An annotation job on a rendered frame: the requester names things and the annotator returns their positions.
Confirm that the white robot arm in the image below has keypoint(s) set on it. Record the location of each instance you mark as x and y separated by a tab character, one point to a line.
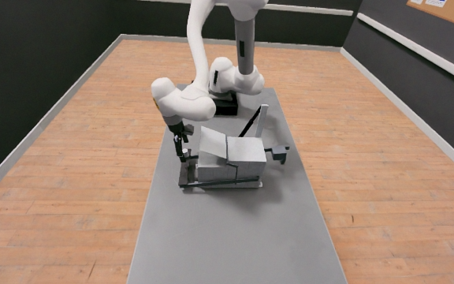
196	103

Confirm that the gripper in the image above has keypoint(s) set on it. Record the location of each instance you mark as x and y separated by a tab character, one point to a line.
176	130

